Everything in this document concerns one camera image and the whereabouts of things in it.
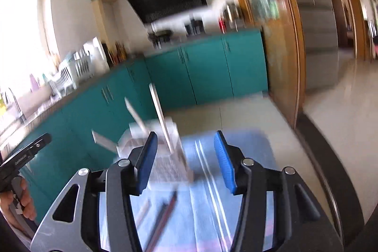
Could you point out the white plastic utensil holder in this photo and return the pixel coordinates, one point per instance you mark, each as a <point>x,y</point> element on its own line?
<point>171,163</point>

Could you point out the stainless steel pot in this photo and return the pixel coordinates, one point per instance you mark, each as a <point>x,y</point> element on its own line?
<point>233,17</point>

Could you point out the group of sauce bottles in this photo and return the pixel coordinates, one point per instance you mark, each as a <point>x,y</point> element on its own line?
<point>118,52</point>

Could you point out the window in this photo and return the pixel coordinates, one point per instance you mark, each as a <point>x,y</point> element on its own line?
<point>20,33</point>

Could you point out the black cooking pot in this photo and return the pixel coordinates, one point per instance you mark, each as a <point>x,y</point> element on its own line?
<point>195,27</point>

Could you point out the pale chopstick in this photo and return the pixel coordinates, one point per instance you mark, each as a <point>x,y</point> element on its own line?
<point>143,212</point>

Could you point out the black wok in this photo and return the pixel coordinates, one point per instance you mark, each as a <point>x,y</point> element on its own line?
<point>161,38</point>

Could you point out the red canister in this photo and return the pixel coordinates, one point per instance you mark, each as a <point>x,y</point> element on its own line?
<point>222,25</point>

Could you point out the white cutting board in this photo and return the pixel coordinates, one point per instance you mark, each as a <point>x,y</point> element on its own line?
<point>96,54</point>

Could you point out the black chopstick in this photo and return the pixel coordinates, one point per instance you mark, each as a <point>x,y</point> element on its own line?
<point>159,219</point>

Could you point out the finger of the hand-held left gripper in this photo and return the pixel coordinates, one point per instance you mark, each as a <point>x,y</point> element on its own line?
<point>41,141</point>

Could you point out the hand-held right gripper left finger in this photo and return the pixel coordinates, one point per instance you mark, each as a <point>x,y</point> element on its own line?
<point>147,160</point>

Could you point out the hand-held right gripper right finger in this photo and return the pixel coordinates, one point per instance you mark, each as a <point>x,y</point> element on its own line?
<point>224,160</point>

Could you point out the brown chopstick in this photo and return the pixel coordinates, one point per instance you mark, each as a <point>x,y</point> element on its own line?
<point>171,204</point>

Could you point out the metal faucet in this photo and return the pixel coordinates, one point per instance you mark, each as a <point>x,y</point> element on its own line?
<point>13,101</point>

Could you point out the pink-white chopstick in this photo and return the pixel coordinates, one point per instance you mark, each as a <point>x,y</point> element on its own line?
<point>159,113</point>

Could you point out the silver refrigerator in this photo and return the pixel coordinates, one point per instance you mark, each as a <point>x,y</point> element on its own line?
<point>316,18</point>

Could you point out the teal base cabinets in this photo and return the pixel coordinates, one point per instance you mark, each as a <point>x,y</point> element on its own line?
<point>206,69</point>

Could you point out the white dish rack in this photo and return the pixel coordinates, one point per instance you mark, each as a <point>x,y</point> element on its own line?
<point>71,75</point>

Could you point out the blue striped cloth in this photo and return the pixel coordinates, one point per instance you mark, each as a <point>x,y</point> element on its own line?
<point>206,210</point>

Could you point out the wooden-framed glass sliding door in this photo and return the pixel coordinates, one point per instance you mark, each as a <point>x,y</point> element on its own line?
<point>277,48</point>

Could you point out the person's left hand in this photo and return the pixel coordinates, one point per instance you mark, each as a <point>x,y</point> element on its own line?
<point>26,201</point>

